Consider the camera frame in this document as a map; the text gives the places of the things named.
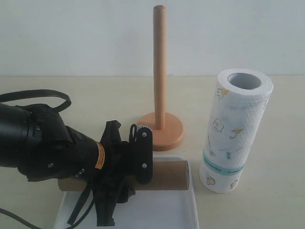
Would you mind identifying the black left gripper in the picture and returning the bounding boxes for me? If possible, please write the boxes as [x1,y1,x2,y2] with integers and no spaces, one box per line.
[94,120,137,226]

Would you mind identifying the brown cardboard tube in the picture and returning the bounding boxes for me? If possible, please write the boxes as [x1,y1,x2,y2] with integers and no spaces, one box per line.
[58,160,189,192]

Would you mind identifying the patterned paper towel roll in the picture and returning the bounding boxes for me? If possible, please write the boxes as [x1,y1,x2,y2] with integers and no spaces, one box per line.
[199,69,274,193]

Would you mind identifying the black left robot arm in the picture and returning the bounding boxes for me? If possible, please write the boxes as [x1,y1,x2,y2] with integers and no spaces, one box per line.
[0,104,134,184]

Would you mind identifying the wooden paper towel holder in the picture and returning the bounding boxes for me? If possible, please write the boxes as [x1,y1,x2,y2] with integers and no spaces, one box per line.
[138,5,184,151]

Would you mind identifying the white plastic tray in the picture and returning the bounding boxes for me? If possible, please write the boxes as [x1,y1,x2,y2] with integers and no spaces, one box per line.
[53,155,200,229]

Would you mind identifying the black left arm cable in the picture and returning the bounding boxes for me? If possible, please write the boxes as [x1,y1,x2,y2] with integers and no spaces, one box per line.
[0,89,96,229]

